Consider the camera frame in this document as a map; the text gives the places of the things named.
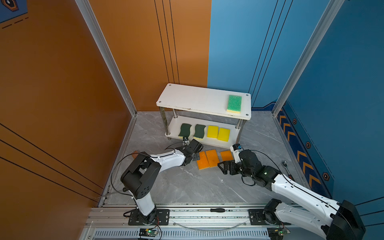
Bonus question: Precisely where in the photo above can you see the black screwdriver on rail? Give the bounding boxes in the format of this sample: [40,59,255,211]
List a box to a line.
[210,208,226,213]

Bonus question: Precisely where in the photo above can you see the yellow sponge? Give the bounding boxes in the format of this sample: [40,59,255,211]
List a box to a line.
[207,126,219,139]
[217,128,231,142]

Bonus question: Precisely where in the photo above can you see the light green sponge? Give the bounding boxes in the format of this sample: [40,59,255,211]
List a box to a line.
[227,95,242,114]

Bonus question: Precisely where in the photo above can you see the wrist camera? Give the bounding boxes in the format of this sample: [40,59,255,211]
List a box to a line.
[183,137,190,146]
[230,144,244,164]

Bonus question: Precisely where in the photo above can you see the orange sponge right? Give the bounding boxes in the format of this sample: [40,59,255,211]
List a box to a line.
[220,151,234,162]

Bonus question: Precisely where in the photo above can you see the white two-tier shelf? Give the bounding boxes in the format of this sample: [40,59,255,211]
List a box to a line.
[156,84,252,149]

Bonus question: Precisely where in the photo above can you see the left aluminium corner post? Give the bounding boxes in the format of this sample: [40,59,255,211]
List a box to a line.
[75,0,137,117]

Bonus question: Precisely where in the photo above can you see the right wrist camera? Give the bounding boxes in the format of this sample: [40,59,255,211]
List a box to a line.
[230,144,244,164]

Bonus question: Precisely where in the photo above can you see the orange sponge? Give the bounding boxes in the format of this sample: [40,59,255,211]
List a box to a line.
[206,150,220,168]
[197,152,210,170]
[220,151,234,162]

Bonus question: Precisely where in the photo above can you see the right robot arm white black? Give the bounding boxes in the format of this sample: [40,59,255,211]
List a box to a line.
[218,144,366,240]

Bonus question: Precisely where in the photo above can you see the green wavy sponge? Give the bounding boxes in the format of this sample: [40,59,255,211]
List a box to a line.
[178,123,192,139]
[194,124,206,140]

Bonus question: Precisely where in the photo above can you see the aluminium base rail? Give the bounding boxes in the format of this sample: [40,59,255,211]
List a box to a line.
[78,203,343,240]

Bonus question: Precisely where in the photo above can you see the aluminium corner post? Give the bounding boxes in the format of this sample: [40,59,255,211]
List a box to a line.
[272,0,345,117]
[75,0,137,117]

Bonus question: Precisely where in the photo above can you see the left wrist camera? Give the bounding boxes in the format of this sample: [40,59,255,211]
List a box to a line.
[183,137,190,146]

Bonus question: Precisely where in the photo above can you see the red handled ratchet tool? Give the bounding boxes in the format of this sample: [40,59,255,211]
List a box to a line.
[282,161,295,181]

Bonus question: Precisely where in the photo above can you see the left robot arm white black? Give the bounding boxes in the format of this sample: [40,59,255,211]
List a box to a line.
[120,140,203,224]

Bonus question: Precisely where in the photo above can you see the brown sponge by wall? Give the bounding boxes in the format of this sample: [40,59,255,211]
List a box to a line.
[132,151,139,159]

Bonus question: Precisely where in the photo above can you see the clear cable on rail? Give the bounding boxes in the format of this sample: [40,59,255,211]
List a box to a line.
[170,220,248,232]

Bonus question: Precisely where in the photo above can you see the right green circuit board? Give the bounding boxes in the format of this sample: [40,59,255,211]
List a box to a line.
[268,228,291,240]

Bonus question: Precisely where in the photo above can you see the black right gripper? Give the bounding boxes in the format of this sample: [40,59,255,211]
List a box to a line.
[216,159,254,179]

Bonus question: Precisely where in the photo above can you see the green circuit board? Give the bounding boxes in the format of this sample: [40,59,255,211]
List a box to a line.
[268,228,291,240]
[138,228,160,240]

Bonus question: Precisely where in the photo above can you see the left green circuit board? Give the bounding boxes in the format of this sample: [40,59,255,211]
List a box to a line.
[138,228,160,240]

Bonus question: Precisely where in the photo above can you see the orange sponge middle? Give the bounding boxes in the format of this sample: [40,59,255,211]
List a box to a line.
[206,150,220,168]

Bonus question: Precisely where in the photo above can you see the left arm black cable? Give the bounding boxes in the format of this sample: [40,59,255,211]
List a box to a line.
[110,141,185,197]

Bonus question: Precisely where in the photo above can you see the orange sponge left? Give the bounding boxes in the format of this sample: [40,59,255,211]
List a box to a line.
[197,152,210,170]

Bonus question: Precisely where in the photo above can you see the right aluminium corner post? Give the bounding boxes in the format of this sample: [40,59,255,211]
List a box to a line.
[272,0,345,117]

